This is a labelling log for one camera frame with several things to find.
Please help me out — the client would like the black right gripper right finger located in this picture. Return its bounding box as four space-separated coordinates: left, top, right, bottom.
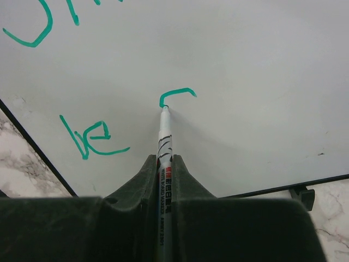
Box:
172 155 326 261

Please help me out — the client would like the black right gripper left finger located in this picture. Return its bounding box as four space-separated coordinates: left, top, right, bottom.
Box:
1 155 157 261

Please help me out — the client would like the green white marker pen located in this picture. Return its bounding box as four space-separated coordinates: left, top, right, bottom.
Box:
157 106 173 261

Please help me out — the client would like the black framed whiteboard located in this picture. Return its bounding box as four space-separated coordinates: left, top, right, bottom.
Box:
1 1 348 197

